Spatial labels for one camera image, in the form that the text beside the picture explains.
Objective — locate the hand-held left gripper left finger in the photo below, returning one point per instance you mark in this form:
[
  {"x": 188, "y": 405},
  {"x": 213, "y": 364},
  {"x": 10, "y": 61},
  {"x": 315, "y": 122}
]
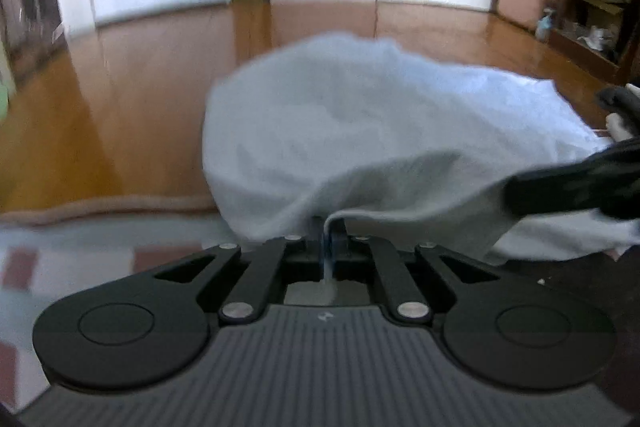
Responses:
[{"x": 312, "y": 264}]

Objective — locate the pale green panel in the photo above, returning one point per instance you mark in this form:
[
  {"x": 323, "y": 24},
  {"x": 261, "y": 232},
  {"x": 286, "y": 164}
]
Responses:
[{"x": 4, "y": 97}]

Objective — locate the small blue bottle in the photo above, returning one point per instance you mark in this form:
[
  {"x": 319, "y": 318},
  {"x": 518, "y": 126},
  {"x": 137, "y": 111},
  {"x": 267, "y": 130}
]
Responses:
[{"x": 546, "y": 24}]

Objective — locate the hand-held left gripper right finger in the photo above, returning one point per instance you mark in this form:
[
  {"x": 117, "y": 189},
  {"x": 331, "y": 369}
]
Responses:
[{"x": 345, "y": 264}]

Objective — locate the light grey shirt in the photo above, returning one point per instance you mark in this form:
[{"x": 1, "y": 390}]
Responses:
[{"x": 375, "y": 132}]

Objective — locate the white folded garment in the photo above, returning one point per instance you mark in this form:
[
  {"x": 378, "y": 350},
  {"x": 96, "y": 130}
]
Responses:
[{"x": 622, "y": 127}]

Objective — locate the checkered rug with brown border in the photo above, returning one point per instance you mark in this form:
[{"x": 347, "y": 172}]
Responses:
[{"x": 75, "y": 257}]

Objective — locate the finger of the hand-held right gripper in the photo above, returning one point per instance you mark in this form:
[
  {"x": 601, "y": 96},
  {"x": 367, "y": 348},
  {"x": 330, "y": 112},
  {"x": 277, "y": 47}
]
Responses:
[{"x": 550, "y": 192}]

